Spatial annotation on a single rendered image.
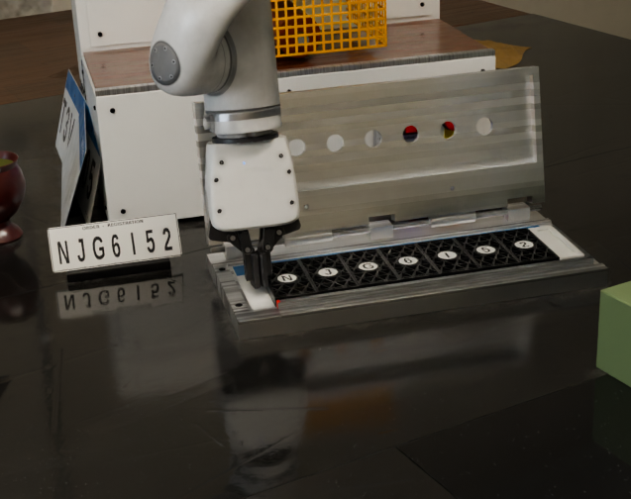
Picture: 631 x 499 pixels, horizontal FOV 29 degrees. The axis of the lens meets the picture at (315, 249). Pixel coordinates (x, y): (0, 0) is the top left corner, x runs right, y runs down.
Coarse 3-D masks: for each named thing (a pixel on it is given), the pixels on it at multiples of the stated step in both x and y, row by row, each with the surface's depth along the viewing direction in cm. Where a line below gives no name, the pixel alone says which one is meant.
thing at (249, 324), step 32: (384, 224) 156; (416, 224) 157; (480, 224) 160; (512, 224) 158; (544, 224) 159; (224, 256) 153; (288, 256) 152; (224, 288) 144; (448, 288) 141; (480, 288) 142; (512, 288) 143; (544, 288) 144; (576, 288) 145; (256, 320) 136; (288, 320) 137; (320, 320) 138; (352, 320) 139
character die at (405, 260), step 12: (384, 252) 149; (396, 252) 149; (408, 252) 149; (420, 252) 149; (396, 264) 146; (408, 264) 145; (420, 264) 145; (432, 264) 145; (408, 276) 142; (420, 276) 142; (432, 276) 142
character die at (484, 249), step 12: (456, 240) 152; (468, 240) 152; (480, 240) 153; (492, 240) 152; (468, 252) 148; (480, 252) 148; (492, 252) 148; (504, 252) 148; (480, 264) 145; (492, 264) 145; (504, 264) 144; (516, 264) 145
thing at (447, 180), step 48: (288, 96) 150; (336, 96) 152; (384, 96) 154; (432, 96) 155; (480, 96) 157; (528, 96) 158; (288, 144) 152; (384, 144) 155; (432, 144) 156; (480, 144) 158; (528, 144) 159; (336, 192) 153; (384, 192) 155; (432, 192) 156; (480, 192) 158; (528, 192) 159; (288, 240) 153
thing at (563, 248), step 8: (536, 232) 153; (544, 232) 154; (552, 232) 153; (544, 240) 151; (552, 240) 151; (560, 240) 151; (552, 248) 148; (560, 248) 149; (568, 248) 149; (576, 248) 148; (560, 256) 146; (568, 256) 146; (576, 256) 146
